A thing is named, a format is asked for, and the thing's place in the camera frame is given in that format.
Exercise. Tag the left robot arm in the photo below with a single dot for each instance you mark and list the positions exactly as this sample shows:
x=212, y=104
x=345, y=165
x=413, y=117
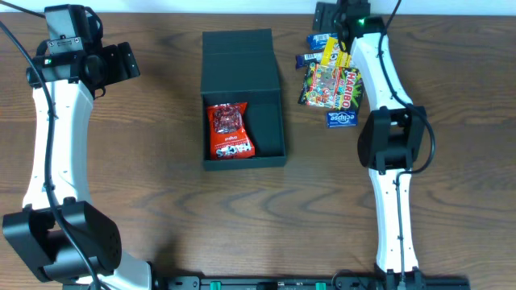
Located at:
x=58, y=233

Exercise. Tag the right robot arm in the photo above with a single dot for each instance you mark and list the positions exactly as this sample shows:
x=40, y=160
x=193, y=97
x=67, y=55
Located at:
x=389, y=143

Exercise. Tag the dark blue candy bar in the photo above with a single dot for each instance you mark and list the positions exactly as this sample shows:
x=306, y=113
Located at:
x=304, y=60

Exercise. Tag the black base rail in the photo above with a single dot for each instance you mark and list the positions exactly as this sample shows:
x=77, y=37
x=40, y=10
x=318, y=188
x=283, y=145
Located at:
x=415, y=280

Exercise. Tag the yellow candy bag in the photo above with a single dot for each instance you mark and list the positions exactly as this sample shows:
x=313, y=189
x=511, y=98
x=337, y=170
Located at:
x=334, y=56

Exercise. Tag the dark green gift box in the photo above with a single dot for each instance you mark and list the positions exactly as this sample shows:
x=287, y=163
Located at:
x=240, y=66

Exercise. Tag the blue Eclipse mint box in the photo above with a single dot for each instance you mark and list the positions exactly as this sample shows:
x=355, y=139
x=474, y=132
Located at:
x=335, y=119

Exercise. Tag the red Hacks candy bag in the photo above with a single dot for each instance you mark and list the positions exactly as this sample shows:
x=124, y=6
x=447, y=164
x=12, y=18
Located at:
x=228, y=137

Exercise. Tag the blue Oreo snack pack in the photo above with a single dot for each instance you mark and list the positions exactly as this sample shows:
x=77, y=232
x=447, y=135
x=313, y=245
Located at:
x=318, y=42

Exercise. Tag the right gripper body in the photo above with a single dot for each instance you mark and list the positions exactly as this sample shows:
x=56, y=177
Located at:
x=322, y=14

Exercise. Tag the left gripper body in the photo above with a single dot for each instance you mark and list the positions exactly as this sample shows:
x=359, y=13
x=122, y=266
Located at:
x=126, y=62

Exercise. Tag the black Haribo candy bag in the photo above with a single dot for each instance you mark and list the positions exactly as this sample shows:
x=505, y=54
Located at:
x=333, y=88

